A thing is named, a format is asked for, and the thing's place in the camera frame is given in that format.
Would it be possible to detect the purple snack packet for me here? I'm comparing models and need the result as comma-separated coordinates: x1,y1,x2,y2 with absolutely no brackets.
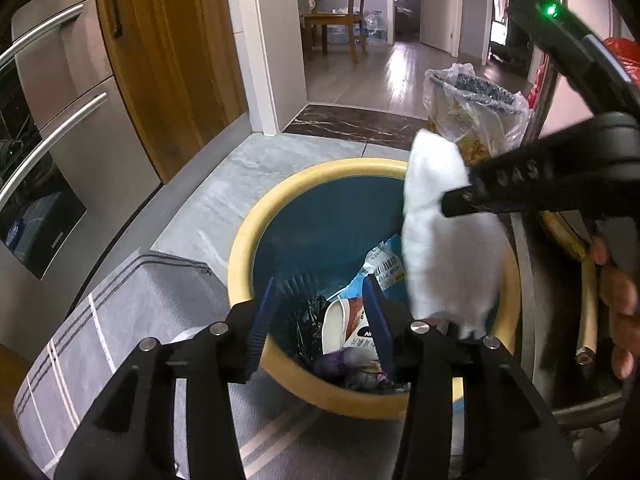
312,347,401,391

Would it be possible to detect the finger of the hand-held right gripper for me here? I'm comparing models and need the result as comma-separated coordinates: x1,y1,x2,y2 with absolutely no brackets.
440,129,607,219

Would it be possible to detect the stainless steel refrigerator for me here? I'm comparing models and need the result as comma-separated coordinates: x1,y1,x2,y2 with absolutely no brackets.
0,0,166,361

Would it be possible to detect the black plastic bag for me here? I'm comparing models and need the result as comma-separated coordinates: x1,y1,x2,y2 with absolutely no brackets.
287,295,331,366

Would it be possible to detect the grey checked tablecloth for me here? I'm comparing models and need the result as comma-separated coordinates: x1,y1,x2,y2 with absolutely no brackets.
12,250,466,480

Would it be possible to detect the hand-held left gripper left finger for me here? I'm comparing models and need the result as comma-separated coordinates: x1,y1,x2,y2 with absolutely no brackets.
54,275,278,480

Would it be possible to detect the white shipping bag with label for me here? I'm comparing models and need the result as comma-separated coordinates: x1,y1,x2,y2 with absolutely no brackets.
342,232,408,306

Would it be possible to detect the wooden cabinet with handle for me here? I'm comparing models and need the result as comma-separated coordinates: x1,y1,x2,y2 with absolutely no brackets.
92,0,251,186

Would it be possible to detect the bamboo pole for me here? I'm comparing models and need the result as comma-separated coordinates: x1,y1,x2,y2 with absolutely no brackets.
542,210,601,366

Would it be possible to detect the wooden dining table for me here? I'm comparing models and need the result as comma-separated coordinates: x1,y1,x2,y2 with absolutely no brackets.
300,10,368,57

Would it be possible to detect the bin with clear plastic liner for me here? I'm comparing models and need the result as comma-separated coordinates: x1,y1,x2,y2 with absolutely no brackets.
422,62,531,166

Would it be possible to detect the blue bin with yellow rim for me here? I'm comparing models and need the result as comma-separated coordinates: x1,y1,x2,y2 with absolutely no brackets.
227,157,523,421

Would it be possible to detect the clear water bottle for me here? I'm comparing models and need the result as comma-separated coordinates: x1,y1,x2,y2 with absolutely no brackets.
362,10,388,41

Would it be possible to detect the person's right hand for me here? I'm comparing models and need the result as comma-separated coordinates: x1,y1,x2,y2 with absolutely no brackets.
592,240,640,381

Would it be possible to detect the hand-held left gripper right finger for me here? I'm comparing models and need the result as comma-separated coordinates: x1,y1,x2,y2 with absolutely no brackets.
361,275,583,480

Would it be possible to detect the white door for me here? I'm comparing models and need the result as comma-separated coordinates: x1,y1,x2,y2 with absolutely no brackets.
419,0,463,57

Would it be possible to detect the red plastic bag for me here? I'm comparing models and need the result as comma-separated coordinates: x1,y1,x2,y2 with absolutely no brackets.
600,35,640,83

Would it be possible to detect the white paper towel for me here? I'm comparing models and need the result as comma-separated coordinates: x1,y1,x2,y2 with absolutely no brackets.
400,129,506,341

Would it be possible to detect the red floral paper cup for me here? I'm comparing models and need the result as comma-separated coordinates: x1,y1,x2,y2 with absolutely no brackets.
320,296,381,356

